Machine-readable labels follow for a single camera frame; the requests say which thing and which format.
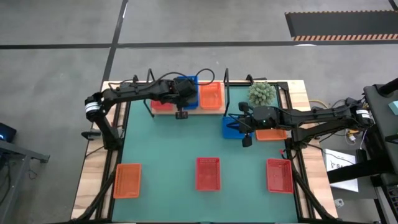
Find wooden shelf with black frame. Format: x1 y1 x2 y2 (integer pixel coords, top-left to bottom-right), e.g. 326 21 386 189
142 68 230 118

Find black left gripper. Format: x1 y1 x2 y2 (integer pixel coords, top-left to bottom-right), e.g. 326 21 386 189
172 76 198 121

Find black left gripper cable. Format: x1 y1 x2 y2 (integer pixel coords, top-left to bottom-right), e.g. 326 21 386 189
146 68 216 91

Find blue plastic basket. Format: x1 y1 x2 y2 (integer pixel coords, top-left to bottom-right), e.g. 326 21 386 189
221 116 254 140
175 75 200 111

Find red plastic basket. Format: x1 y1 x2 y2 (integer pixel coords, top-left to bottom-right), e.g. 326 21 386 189
150 99 174 111
266 158 295 194
195 157 222 192

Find orange plastic basket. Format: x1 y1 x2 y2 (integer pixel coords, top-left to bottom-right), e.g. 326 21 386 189
113 163 142 200
200 82 225 110
255 128 289 142

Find green potted plant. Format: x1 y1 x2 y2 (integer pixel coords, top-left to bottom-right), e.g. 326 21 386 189
248 82 277 108

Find black device with blue light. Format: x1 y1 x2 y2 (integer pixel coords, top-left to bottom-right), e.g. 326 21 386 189
0 122 18 144

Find grey metal side table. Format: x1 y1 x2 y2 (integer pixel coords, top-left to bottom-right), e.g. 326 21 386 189
0 139 50 224

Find green table mat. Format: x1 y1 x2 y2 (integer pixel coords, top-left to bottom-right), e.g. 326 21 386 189
111 85 299 223

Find black equipment cart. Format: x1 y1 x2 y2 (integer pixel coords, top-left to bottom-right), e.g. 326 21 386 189
326 77 398 224

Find white paper sheet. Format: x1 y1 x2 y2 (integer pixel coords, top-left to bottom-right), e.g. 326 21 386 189
322 149 359 193

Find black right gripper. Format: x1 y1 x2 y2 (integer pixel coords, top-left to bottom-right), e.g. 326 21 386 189
226 101 279 148

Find black hazard-striped floor mat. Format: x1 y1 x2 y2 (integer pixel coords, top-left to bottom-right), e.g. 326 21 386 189
285 11 398 42

